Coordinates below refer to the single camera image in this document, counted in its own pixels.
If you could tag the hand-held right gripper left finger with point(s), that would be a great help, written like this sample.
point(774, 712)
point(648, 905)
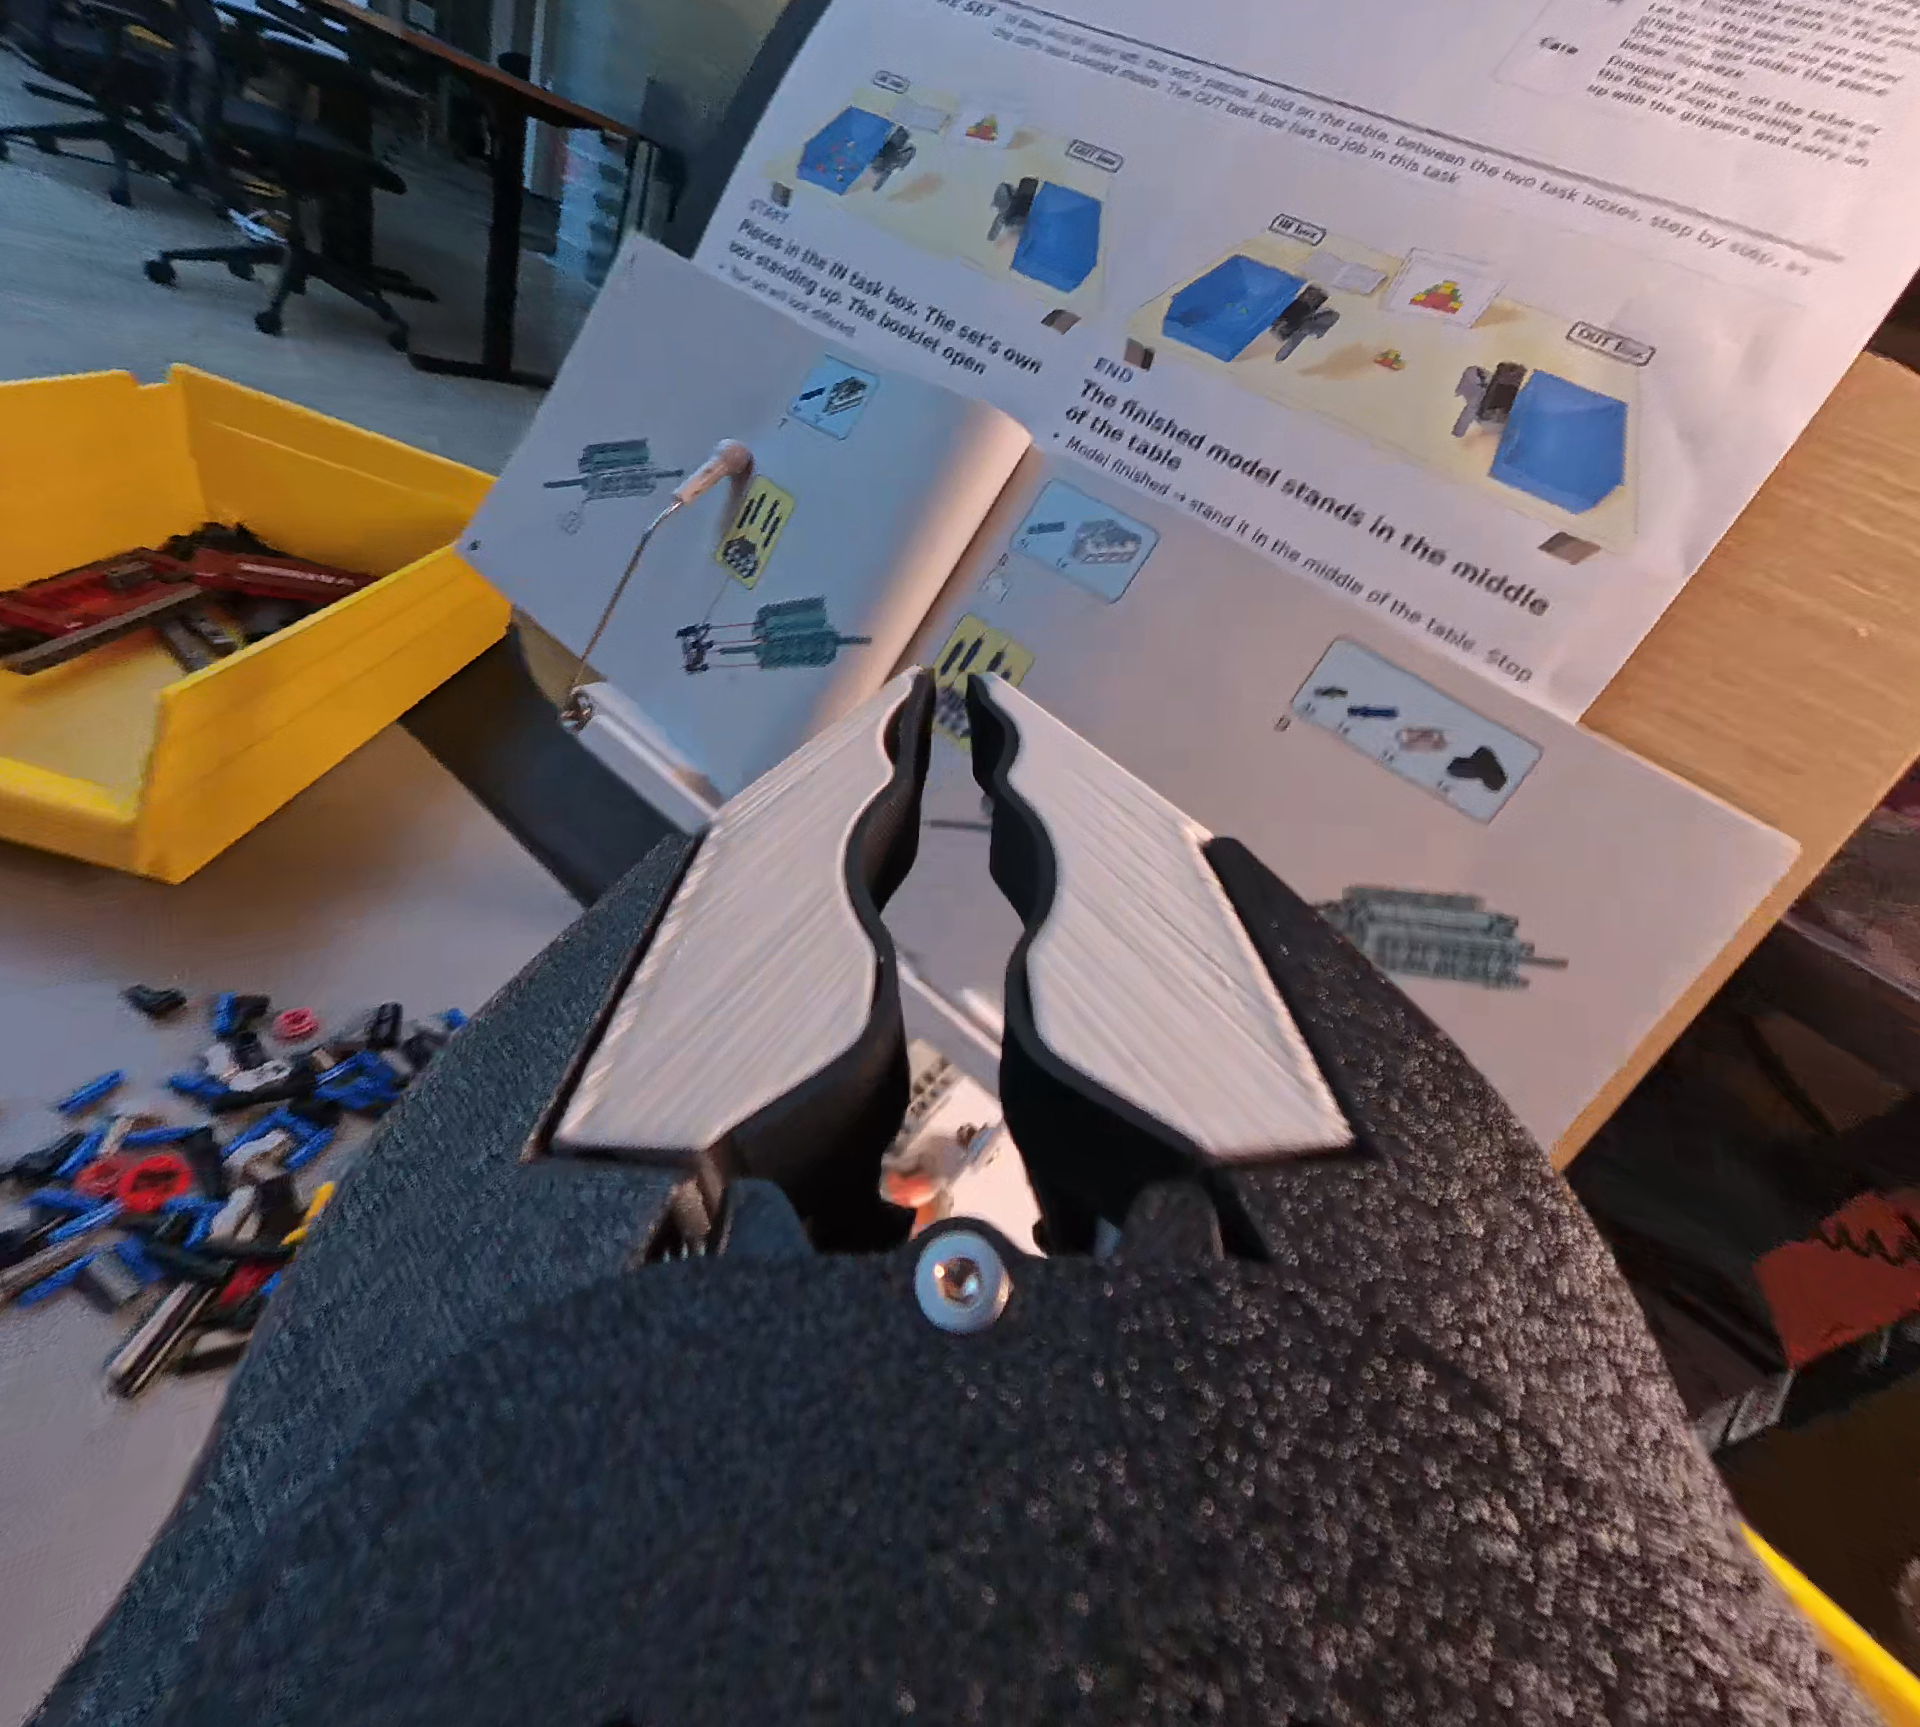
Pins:
point(734, 977)

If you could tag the wooden top background table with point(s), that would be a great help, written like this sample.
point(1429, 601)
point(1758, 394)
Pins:
point(493, 95)

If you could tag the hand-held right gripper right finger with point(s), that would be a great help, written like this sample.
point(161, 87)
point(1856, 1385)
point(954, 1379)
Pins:
point(1186, 994)

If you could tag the grey battery box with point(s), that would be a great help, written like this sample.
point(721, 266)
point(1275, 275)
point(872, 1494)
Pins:
point(940, 1126)

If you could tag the instruction booklet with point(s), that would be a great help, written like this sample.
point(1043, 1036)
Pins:
point(1576, 857)

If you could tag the black model set box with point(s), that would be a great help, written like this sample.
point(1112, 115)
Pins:
point(1846, 1276)

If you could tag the yellow plastic bin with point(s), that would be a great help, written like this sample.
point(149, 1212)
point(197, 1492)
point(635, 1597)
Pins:
point(299, 735)
point(1860, 1665)

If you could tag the pile of red black beams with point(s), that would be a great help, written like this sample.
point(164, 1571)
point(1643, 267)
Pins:
point(179, 597)

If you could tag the black office chair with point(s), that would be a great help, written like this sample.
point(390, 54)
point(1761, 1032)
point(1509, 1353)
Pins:
point(270, 106)

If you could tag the pile of mixed building pieces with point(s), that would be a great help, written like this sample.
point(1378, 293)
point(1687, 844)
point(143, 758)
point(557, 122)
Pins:
point(197, 1157)

